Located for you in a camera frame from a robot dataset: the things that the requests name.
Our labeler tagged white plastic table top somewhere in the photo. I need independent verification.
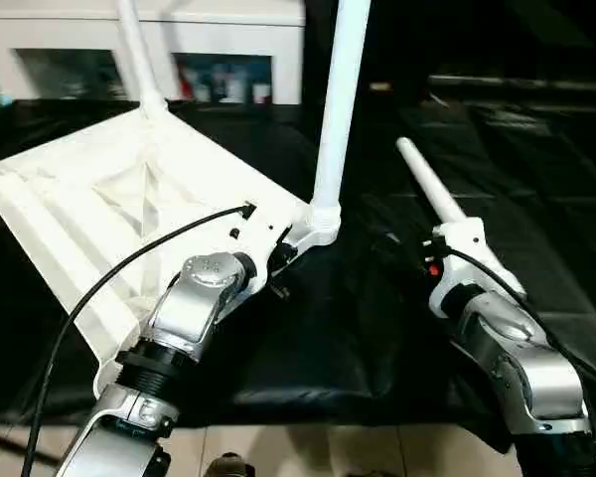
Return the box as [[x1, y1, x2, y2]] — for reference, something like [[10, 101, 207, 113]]
[[0, 99, 341, 398]]

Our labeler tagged white cabinet with glass doors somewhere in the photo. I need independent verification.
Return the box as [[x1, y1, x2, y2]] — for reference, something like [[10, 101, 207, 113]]
[[0, 0, 307, 105]]

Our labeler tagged black mat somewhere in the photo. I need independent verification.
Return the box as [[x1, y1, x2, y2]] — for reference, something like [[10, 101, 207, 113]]
[[0, 94, 596, 428]]

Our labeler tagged white plastic table leg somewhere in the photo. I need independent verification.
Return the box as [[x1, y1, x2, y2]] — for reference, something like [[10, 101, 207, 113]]
[[308, 0, 373, 235], [395, 137, 527, 299], [114, 0, 170, 115]]

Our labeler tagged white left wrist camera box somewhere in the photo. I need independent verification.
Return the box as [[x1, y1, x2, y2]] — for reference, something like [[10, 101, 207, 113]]
[[223, 204, 309, 299]]

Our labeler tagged black furniture with gold label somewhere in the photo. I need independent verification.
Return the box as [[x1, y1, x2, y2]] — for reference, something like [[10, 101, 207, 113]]
[[303, 0, 596, 110]]

